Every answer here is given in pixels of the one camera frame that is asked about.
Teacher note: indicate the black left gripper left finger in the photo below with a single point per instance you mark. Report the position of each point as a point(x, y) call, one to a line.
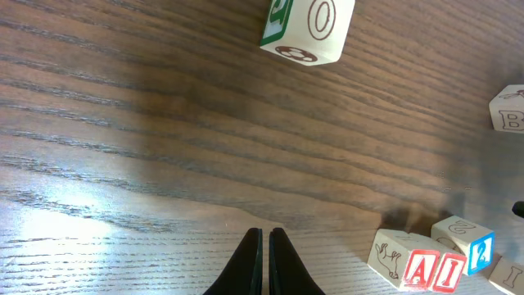
point(243, 273)

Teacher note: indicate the red letter I block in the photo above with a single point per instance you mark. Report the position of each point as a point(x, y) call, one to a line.
point(449, 270)

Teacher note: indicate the white plain face block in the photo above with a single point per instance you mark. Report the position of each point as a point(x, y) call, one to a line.
point(309, 32)

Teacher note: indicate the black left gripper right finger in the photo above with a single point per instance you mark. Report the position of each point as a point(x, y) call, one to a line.
point(287, 273)

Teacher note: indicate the green R block far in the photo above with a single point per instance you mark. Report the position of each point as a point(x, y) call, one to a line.
point(507, 277)

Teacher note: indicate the yellow letter block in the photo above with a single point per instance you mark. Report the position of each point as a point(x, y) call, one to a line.
point(506, 109)

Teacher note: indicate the red letter A block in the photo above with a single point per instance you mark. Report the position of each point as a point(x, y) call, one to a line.
point(405, 262)

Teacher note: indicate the blue number 2 block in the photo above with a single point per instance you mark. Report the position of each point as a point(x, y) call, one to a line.
point(475, 242)

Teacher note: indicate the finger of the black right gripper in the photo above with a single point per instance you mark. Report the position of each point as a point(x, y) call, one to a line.
point(518, 209)

